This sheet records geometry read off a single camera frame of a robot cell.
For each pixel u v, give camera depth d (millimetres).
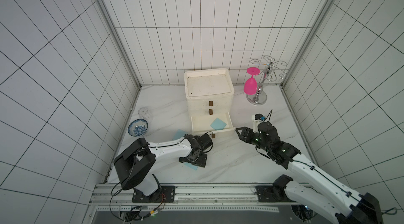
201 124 921
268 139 569
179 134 964
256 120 709
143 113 940
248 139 683
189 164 744
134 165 432
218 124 974
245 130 697
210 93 838
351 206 399
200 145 623
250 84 964
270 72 921
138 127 949
